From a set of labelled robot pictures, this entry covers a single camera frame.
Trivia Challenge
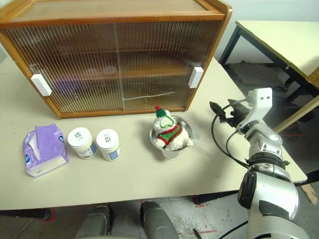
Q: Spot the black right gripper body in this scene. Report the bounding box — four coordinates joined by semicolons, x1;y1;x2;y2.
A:
225;107;251;131

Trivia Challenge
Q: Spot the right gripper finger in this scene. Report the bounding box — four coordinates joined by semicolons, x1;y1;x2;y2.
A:
209;101;226;123
227;99;246;112

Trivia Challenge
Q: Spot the white plush toy striped sweater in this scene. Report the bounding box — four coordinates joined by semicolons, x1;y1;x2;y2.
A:
152;105;194;152

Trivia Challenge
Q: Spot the white lidded jar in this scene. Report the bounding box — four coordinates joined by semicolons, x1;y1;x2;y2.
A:
67;127;98;160
96;129;122;162

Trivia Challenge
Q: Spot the ribbed glass sliding door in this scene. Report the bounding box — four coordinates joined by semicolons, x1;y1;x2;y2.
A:
2;22;124;116
115;19;224;112

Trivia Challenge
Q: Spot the purple tissue pack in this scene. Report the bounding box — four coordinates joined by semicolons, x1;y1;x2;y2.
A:
22;123;70;178

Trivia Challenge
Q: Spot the white door handle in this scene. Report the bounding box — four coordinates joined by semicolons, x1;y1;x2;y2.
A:
30;73;52;97
188;66;204;89

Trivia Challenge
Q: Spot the wooden cabinet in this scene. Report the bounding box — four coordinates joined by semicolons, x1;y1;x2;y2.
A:
0;0;234;120

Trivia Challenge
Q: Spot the wicker basket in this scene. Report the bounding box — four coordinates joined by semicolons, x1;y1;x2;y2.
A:
308;67;319;88

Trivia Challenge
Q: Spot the grey rounded robot leg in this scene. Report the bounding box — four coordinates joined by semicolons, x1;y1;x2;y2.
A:
140;201;179;239
74;204;114;239

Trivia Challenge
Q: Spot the black table leg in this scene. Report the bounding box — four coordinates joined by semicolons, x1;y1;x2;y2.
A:
0;208;52;222

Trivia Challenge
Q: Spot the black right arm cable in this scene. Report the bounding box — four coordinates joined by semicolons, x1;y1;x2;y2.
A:
211;98;252;169

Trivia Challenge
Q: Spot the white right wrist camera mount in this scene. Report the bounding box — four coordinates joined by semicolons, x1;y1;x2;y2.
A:
235;87;273;135

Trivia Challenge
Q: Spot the cream side table black frame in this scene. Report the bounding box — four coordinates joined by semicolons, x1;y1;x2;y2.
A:
219;20;319;132

